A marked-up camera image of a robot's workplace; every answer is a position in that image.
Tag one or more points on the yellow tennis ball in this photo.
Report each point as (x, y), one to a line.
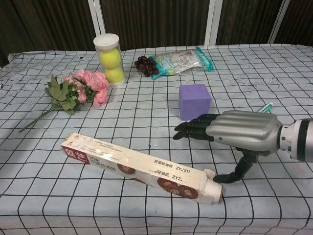
(110, 58)
(114, 74)

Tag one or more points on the clear tennis ball tube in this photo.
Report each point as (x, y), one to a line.
(107, 41)

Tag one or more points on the white baking paper roll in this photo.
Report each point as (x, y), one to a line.
(215, 192)

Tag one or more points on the purple foam cube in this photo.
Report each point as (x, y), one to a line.
(194, 102)

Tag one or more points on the teal clear snack bag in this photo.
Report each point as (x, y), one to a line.
(181, 61)

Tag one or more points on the pink artificial flower bouquet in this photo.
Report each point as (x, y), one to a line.
(93, 82)

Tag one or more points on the dark purple grape bunch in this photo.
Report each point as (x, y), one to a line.
(146, 64)

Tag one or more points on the checkered light blue tablecloth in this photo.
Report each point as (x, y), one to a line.
(122, 117)

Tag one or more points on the long baking paper box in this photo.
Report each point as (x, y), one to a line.
(137, 161)

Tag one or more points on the grey black right robot hand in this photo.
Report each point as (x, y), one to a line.
(242, 129)

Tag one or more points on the white green pen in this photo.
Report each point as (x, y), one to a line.
(266, 108)

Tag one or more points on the white frame post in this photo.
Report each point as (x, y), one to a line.
(96, 17)
(278, 22)
(212, 22)

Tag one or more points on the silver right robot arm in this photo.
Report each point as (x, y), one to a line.
(299, 139)

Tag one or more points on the dark curtain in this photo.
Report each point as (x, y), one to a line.
(156, 22)

